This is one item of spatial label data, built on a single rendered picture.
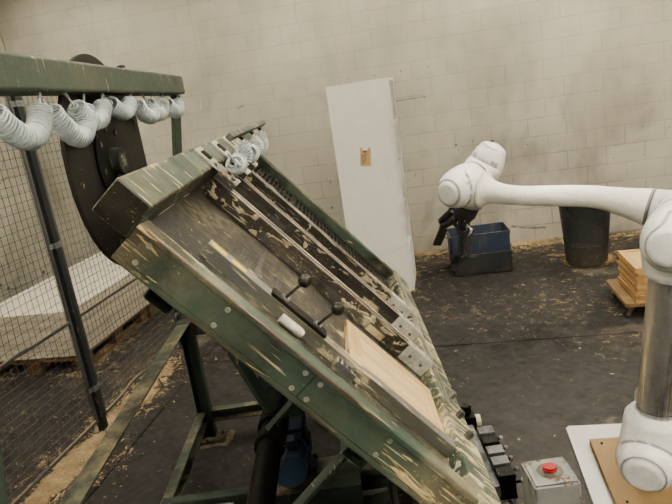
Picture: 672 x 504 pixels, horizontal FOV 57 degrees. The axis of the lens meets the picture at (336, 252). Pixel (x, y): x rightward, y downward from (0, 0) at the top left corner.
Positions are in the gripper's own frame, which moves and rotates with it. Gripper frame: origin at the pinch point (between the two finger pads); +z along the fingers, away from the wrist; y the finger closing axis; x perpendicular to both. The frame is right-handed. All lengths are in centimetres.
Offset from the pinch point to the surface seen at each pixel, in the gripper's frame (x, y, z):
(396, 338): 2.2, 3.8, 43.5
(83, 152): 114, 57, 5
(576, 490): -8, -79, 14
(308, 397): 59, -50, 7
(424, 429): 17, -47, 29
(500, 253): -268, 268, 203
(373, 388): 33, -37, 21
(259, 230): 54, 34, 18
